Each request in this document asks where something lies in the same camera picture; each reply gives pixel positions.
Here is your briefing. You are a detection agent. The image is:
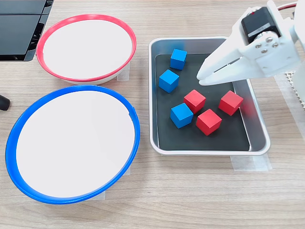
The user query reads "blue wooden block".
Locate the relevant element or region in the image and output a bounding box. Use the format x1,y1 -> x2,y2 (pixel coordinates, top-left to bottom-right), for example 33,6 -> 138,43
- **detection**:
158,69 -> 180,94
170,48 -> 188,71
169,102 -> 194,129

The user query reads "red wooden block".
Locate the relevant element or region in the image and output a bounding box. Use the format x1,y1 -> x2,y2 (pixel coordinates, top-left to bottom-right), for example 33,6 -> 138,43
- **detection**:
218,90 -> 244,116
195,108 -> 223,136
183,89 -> 207,115

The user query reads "silver metal tray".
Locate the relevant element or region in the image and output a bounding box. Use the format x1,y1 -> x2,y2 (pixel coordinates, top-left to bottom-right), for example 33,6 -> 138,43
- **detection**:
148,36 -> 271,156

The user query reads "black tray liner mat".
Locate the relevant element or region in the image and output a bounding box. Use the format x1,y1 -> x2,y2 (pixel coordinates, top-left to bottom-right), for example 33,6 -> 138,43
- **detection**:
154,53 -> 251,151

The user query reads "white mesh anti-slip mat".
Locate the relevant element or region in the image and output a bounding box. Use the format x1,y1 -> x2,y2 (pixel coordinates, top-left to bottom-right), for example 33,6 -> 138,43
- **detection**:
285,71 -> 305,108

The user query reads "red-rimmed white dish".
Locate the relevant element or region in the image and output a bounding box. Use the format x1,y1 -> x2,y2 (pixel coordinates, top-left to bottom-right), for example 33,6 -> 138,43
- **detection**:
36,13 -> 138,85

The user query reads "blue-rimmed white dish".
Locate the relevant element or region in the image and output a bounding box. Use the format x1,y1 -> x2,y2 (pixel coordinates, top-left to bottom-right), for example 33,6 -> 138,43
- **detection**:
5,84 -> 141,205

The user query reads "black flat electronic device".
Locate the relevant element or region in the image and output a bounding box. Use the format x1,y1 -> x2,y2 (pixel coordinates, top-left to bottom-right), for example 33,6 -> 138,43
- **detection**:
0,0 -> 54,62

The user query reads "small black rounded object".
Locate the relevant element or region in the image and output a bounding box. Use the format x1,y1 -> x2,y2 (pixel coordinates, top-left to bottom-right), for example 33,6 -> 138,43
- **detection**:
0,94 -> 11,111

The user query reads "red black servo cable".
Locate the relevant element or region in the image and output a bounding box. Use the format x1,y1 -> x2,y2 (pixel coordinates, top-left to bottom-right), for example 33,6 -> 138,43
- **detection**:
276,1 -> 298,11

